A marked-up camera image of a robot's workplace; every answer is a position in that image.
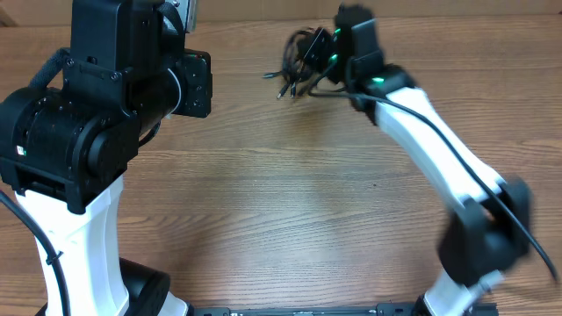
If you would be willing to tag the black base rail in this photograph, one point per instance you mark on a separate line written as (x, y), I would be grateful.
(307, 310)

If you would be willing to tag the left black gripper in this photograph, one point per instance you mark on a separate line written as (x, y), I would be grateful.
(197, 71)

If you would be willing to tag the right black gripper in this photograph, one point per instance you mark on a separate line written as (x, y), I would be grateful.
(313, 54)

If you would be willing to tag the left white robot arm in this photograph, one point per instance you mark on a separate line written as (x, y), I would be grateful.
(68, 136)

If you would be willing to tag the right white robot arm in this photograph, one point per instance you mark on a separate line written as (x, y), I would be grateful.
(489, 217)

